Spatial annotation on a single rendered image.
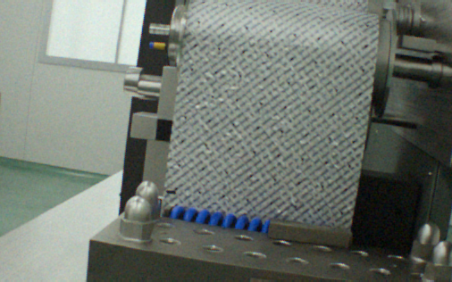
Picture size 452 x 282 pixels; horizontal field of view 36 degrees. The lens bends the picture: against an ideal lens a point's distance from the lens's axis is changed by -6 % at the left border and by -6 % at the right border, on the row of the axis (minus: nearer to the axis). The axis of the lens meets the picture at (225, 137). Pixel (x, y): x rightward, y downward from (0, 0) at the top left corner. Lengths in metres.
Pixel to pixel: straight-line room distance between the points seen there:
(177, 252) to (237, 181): 0.20
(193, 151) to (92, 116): 5.85
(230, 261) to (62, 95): 6.14
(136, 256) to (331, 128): 0.30
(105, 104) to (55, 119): 0.52
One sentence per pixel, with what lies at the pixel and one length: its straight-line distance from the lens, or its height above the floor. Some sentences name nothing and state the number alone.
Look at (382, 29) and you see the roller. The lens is 0.90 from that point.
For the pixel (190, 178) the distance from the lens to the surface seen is 0.89.
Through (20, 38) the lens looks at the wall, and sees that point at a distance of 6.98.
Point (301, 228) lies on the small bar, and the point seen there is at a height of 1.05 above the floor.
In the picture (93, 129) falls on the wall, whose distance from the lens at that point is 6.73.
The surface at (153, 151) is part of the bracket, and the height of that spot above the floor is 1.09.
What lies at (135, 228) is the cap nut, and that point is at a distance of 0.73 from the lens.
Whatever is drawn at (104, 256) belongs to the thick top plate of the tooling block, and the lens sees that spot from 0.73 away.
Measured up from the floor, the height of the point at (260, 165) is 1.10.
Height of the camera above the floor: 1.22
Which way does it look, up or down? 6 degrees down
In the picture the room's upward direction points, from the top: 8 degrees clockwise
